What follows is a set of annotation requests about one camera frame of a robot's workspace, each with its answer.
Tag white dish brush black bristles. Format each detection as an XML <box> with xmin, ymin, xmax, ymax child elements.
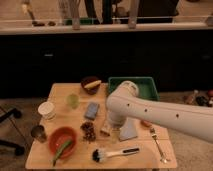
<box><xmin>92</xmin><ymin>147</ymin><xmax>140</xmax><ymax>163</ymax></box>

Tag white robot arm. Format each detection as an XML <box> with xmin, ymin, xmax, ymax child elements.
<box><xmin>106</xmin><ymin>81</ymin><xmax>213</xmax><ymax>143</ymax></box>

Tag green plastic tray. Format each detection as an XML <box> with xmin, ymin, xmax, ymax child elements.
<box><xmin>108</xmin><ymin>77</ymin><xmax>159</xmax><ymax>101</ymax></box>

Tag yellow corn cob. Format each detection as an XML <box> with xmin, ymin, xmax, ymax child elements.
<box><xmin>84</xmin><ymin>80</ymin><xmax>101</xmax><ymax>89</ymax></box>

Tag dark brown bowl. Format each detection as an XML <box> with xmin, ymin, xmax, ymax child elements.
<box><xmin>81</xmin><ymin>76</ymin><xmax>101</xmax><ymax>95</ymax></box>

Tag blue sponge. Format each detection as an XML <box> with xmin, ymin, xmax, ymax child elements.
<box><xmin>84</xmin><ymin>102</ymin><xmax>99</xmax><ymax>120</ymax></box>

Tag green translucent cup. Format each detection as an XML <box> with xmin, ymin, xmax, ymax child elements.
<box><xmin>67</xmin><ymin>94</ymin><xmax>79</xmax><ymax>109</ymax></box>

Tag brown wooden block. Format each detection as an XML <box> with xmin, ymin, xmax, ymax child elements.
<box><xmin>100</xmin><ymin>120</ymin><xmax>111</xmax><ymax>136</ymax></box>

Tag folded blue cloth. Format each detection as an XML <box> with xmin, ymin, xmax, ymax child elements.
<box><xmin>119</xmin><ymin>118</ymin><xmax>138</xmax><ymax>141</ymax></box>

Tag brown grape bunch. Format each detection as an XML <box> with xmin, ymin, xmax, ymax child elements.
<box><xmin>81</xmin><ymin>121</ymin><xmax>96</xmax><ymax>142</ymax></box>

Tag orange fruit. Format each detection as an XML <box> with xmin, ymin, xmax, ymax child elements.
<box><xmin>141</xmin><ymin>120</ymin><xmax>152</xmax><ymax>127</ymax></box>

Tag wooden table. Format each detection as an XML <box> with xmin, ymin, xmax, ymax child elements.
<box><xmin>25</xmin><ymin>83</ymin><xmax>177</xmax><ymax>171</ymax></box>

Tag white lidded cup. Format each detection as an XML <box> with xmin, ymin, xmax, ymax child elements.
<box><xmin>38</xmin><ymin>101</ymin><xmax>55</xmax><ymax>120</ymax></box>

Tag silver fork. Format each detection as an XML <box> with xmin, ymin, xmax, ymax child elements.
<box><xmin>150</xmin><ymin>127</ymin><xmax>170</xmax><ymax>164</ymax></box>

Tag orange bowl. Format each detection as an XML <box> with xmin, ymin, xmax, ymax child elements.
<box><xmin>48</xmin><ymin>126</ymin><xmax>77</xmax><ymax>159</ymax></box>

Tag green pea pod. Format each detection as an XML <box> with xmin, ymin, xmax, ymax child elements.
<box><xmin>52</xmin><ymin>140</ymin><xmax>72</xmax><ymax>166</ymax></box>

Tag metal cup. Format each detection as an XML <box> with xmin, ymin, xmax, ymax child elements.
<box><xmin>31</xmin><ymin>125</ymin><xmax>47</xmax><ymax>143</ymax></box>

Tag black chair base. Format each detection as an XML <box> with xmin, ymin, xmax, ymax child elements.
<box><xmin>0</xmin><ymin>105</ymin><xmax>26</xmax><ymax>157</ymax></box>

